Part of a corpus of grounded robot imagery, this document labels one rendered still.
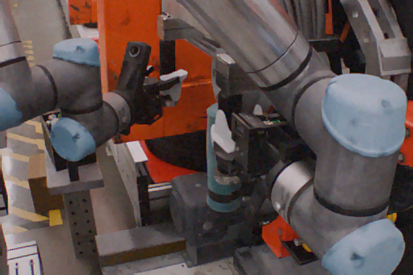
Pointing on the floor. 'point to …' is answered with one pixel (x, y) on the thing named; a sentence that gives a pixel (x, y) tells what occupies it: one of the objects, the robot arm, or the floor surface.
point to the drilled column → (81, 222)
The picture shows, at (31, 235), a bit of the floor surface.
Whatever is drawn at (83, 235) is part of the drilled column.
